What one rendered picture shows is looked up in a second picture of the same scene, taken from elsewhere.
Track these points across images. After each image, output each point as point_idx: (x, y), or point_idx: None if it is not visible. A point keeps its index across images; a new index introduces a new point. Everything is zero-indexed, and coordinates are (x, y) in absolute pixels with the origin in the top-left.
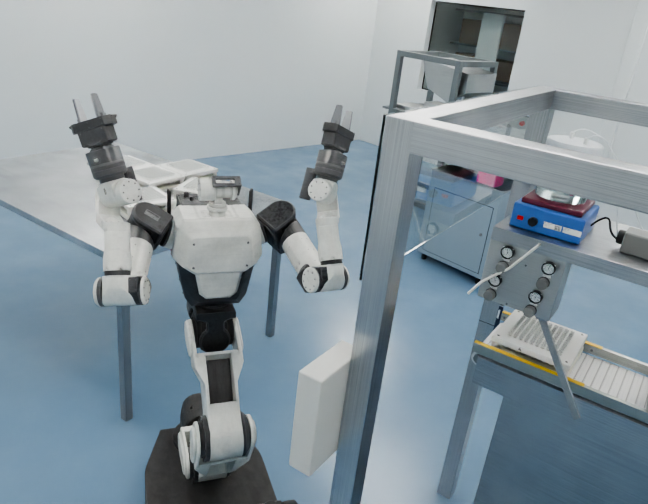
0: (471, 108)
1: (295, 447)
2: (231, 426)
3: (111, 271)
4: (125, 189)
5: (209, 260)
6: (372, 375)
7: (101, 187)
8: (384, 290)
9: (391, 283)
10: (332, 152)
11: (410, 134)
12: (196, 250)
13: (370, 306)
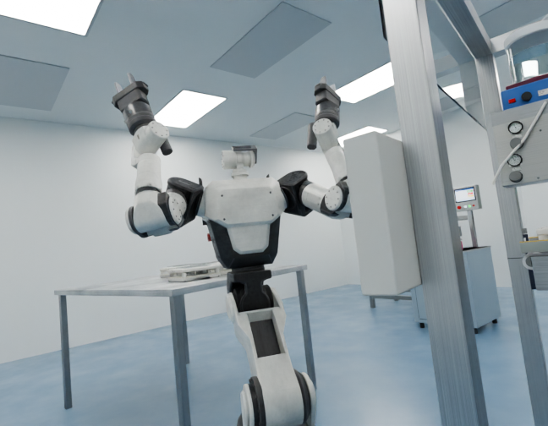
0: None
1: (364, 258)
2: (284, 379)
3: (141, 188)
4: (154, 126)
5: (238, 210)
6: (436, 138)
7: (135, 135)
8: (416, 24)
9: (421, 19)
10: (326, 102)
11: None
12: (225, 201)
13: (406, 55)
